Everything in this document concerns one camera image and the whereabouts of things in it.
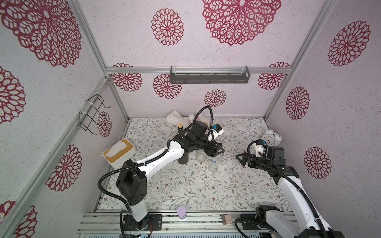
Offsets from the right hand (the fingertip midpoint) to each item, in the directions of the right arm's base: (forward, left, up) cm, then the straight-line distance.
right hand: (242, 156), depth 81 cm
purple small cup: (-27, +32, -5) cm, 42 cm away
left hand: (+1, +13, +6) cm, 15 cm away
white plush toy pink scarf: (+33, +41, -4) cm, 52 cm away
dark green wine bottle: (+4, +32, -14) cm, 35 cm away
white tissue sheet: (+8, +77, -7) cm, 77 cm away
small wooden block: (-29, +10, -13) cm, 33 cm away
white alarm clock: (+17, -24, -7) cm, 30 cm away
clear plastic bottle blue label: (-3, +15, -3) cm, 16 cm away
